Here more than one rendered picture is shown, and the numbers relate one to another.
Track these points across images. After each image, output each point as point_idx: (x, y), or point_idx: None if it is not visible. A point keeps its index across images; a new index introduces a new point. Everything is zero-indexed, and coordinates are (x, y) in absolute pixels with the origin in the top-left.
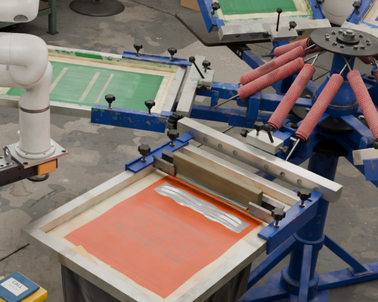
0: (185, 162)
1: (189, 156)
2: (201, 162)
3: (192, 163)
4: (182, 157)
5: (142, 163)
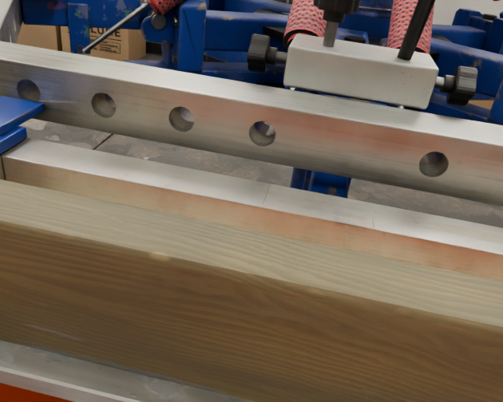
0: (24, 245)
1: (48, 190)
2: (174, 218)
3: (96, 249)
4: None
5: None
